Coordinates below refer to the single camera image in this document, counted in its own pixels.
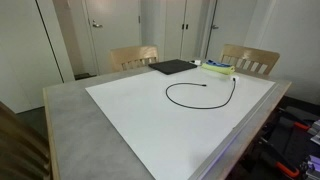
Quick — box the black charging cable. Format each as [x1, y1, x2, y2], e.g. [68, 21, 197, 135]
[165, 79, 237, 110]

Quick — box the black flat pad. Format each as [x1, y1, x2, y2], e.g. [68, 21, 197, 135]
[148, 58, 198, 76]

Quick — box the large white table mat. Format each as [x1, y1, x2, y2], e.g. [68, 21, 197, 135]
[85, 66, 276, 180]

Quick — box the light wooden slatted chair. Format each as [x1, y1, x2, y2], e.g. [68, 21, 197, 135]
[109, 44, 160, 73]
[219, 43, 281, 76]

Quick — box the blue folded cloth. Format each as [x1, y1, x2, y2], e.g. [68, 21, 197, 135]
[205, 59, 231, 68]

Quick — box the yellow folded cloth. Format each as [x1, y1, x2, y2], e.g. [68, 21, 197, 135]
[200, 62, 236, 75]

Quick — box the dark wooden chair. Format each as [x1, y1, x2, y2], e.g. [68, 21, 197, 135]
[0, 100, 53, 180]

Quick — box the grey purple equipment stack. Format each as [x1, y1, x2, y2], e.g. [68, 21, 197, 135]
[308, 119, 320, 146]
[299, 154, 320, 180]

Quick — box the aluminium table edge rail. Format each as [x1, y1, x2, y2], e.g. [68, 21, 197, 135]
[188, 82, 281, 180]

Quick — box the orange handled black clamp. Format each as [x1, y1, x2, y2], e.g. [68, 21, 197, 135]
[259, 134, 301, 179]
[279, 114, 313, 133]

